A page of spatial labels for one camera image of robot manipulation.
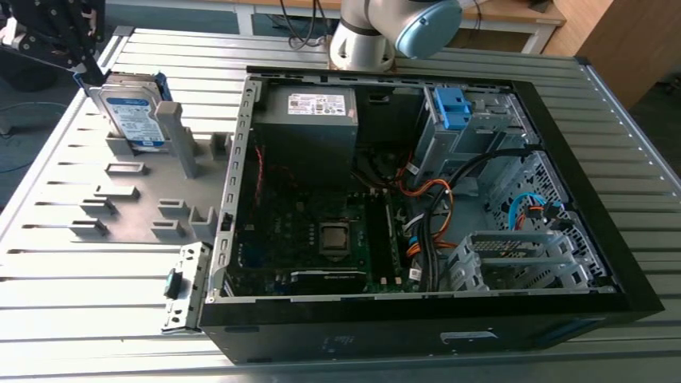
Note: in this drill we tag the hard disk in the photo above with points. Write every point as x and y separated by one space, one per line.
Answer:
129 115

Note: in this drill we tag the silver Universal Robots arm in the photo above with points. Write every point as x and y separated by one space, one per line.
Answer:
361 48

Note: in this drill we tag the metal disk bay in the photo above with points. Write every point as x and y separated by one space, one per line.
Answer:
510 261

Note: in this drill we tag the grey parts rack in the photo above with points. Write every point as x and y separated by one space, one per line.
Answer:
144 187

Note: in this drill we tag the grey power supply unit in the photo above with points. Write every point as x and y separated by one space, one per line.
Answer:
302 147

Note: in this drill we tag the green motherboard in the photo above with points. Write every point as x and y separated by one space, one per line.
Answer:
276 239

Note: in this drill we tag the silver CPU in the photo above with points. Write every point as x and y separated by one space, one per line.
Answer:
334 238

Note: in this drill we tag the black RAM slot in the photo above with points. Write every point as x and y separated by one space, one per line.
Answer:
374 231
390 239

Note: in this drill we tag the black graphics card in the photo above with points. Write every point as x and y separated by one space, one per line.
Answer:
329 279

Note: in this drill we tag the metal optical drive cage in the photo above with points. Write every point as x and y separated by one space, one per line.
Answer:
478 135

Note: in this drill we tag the white table with wooden top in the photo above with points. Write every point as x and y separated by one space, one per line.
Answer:
521 14

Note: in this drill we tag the black open PC case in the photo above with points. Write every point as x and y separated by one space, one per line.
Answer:
371 331

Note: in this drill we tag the wooden cabinet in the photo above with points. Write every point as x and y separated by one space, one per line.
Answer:
627 48

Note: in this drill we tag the metal bracket with black knob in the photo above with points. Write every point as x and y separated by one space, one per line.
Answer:
193 259

